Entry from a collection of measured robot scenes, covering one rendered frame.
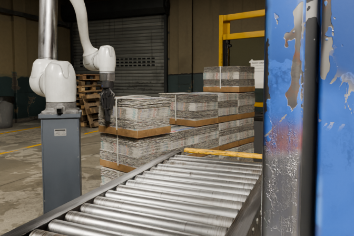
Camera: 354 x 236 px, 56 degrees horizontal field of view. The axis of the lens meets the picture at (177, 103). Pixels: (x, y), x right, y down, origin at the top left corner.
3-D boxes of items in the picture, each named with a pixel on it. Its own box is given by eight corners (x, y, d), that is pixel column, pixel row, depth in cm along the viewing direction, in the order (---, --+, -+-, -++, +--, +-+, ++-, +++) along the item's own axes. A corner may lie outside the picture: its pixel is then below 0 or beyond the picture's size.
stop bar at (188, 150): (185, 150, 176) (185, 147, 176) (271, 158, 159) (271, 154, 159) (183, 152, 173) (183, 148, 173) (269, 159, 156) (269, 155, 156)
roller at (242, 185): (137, 178, 135) (141, 185, 139) (255, 194, 117) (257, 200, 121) (141, 168, 138) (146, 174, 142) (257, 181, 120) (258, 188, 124)
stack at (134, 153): (100, 253, 227) (98, 131, 221) (202, 204, 316) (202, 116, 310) (139, 274, 202) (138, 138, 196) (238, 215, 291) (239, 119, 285)
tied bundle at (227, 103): (182, 119, 287) (182, 92, 286) (202, 116, 309) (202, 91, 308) (218, 123, 262) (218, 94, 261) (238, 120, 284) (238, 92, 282)
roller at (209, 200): (119, 195, 123) (119, 182, 123) (248, 215, 105) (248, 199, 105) (111, 200, 118) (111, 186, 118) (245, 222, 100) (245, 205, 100)
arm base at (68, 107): (39, 115, 165) (39, 104, 165) (45, 110, 186) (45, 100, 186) (78, 114, 169) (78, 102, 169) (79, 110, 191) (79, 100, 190)
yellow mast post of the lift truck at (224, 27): (217, 178, 367) (218, 15, 355) (221, 176, 374) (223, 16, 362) (224, 179, 361) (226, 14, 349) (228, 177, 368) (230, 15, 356)
